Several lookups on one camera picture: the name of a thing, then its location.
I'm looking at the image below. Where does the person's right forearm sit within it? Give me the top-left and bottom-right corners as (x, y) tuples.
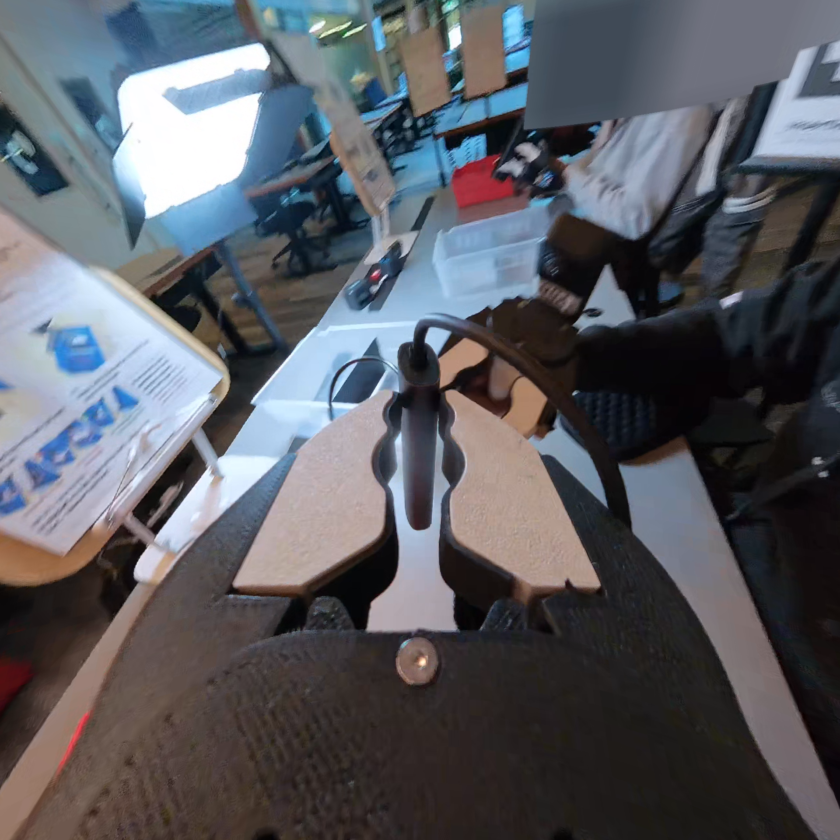
(574, 262), (840, 408)

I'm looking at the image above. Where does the black device red button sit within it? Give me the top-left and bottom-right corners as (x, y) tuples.
(346, 241), (404, 311)

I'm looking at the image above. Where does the red plastic bin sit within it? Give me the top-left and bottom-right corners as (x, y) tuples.
(451, 156), (526, 207)

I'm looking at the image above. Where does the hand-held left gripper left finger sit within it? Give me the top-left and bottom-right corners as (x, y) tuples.
(231, 388), (401, 599)

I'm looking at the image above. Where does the tan wooden board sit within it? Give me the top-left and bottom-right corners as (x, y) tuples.
(400, 26), (454, 116)
(459, 7), (509, 99)

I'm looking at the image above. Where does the large softbox light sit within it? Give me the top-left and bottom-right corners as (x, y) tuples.
(112, 42), (316, 257)

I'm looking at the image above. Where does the white printed tag sign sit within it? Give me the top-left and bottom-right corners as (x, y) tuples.
(755, 42), (840, 161)

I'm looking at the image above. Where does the black office chair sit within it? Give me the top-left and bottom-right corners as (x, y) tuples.
(256, 197), (342, 277)

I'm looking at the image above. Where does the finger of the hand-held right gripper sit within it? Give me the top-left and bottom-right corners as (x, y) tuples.
(487, 363), (559, 441)
(438, 336), (491, 389)

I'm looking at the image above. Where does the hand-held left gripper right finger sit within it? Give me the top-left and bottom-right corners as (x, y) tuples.
(438, 390), (605, 624)

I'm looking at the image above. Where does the red bag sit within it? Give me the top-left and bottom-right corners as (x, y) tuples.
(0, 658), (35, 715)

